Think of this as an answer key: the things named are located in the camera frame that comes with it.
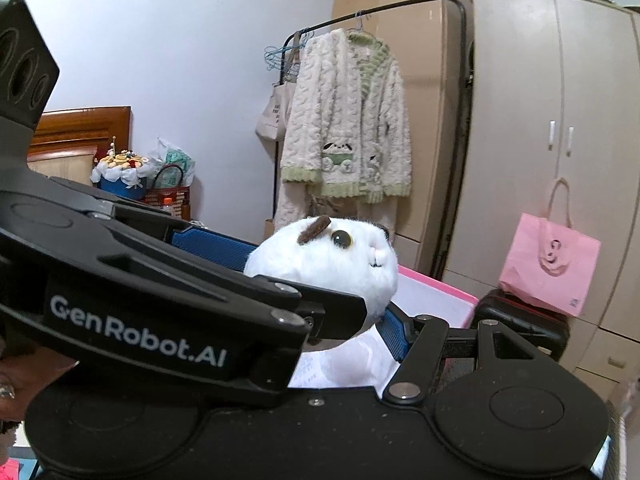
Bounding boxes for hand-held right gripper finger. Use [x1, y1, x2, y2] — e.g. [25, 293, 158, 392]
[375, 302, 568, 404]

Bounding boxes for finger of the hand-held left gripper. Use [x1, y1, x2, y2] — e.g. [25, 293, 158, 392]
[50, 176, 262, 277]
[96, 224, 372, 347]

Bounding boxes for white plush toy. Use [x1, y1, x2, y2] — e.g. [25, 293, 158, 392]
[244, 215, 401, 352]

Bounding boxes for pink storage box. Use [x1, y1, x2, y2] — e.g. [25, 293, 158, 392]
[397, 265, 482, 332]

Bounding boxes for person's left hand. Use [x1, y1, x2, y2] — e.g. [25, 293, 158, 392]
[0, 346, 79, 423]

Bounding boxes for red woven basket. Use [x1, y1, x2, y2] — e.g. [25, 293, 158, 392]
[144, 164, 192, 222]

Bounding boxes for white plastic bag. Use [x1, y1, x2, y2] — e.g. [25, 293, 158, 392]
[146, 135, 197, 188]

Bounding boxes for flower bouquet box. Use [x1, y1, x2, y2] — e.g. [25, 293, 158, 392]
[90, 135, 152, 206]

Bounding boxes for black suitcase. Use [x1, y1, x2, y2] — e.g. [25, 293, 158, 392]
[475, 289, 572, 362]

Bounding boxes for canvas tote bag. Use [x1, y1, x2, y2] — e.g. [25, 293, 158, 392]
[255, 35, 301, 147]

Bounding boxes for pink paper bag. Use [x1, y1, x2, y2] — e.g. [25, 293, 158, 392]
[498, 178, 602, 317]

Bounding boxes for wooden headboard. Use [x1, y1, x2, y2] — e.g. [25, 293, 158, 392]
[26, 106, 133, 179]

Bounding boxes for cream fluffy jacket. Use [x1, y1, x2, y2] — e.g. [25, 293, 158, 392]
[279, 29, 414, 206]

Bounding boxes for tall cardboard box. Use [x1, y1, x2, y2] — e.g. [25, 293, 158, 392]
[331, 0, 473, 277]

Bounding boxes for beige wardrobe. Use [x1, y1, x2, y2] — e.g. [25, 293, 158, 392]
[442, 0, 640, 403]

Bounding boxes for black clothes rack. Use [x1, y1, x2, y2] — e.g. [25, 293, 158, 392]
[272, 0, 476, 281]

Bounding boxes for blue wire hangers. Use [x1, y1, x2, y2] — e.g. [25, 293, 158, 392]
[264, 44, 303, 86]

